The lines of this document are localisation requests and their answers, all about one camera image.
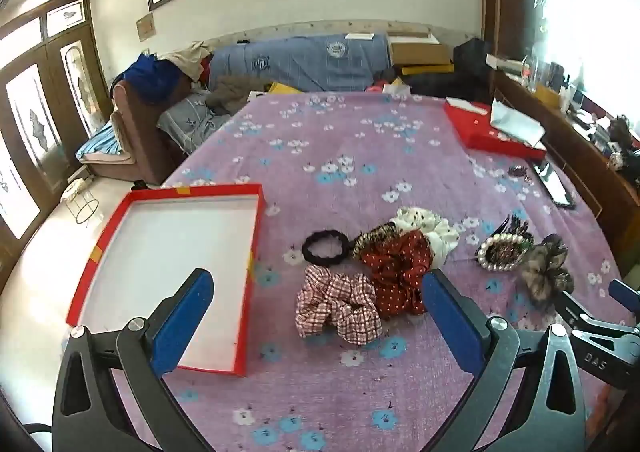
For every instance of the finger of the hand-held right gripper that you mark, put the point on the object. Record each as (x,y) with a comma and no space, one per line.
(627,297)
(605,352)

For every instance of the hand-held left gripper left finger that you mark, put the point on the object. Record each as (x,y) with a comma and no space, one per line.
(182,322)

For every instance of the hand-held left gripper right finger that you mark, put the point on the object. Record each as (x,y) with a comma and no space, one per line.
(452,317)

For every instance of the pearl oval hair clip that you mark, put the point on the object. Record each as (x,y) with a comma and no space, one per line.
(487,259)

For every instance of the red polka dot scrunchie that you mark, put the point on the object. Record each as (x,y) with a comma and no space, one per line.
(395,272)

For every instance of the red cardboard box tray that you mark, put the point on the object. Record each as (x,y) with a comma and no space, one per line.
(175,242)

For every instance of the white cherry print scrunchie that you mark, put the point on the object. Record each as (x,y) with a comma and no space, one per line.
(440,234)

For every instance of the grey fluffy scrunchie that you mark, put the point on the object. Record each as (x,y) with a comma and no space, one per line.
(545,272)

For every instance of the black plastic headband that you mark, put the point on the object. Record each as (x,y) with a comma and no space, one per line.
(501,228)

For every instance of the red plaid scrunchie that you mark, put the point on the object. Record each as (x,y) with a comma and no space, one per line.
(350,307)

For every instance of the leopard print scrunchie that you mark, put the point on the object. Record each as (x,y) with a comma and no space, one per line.
(372,236)

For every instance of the small dark hair accessory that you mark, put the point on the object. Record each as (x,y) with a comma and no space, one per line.
(520,173)

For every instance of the brown armchair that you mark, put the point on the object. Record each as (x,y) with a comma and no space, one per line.
(140,142)

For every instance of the red box lid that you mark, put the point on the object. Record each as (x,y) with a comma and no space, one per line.
(470,129)

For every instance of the grey striped pillow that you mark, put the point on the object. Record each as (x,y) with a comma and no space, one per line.
(192,119)

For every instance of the purple floral bedspread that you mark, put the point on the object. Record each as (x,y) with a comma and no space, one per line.
(325,142)

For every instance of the wooden glass door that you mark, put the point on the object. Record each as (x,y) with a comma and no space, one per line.
(50,132)

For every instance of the brown jacket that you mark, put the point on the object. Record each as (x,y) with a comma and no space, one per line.
(235,94)

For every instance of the glass jar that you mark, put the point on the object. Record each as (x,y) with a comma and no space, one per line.
(534,72)

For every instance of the blue garment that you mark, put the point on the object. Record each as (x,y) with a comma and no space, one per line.
(150,77)

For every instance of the beige cloth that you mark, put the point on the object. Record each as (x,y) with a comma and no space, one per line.
(187,59)

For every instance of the black bag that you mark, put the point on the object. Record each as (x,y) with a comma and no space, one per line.
(472,54)

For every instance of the cardboard boxes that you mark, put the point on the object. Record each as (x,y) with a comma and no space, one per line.
(420,54)

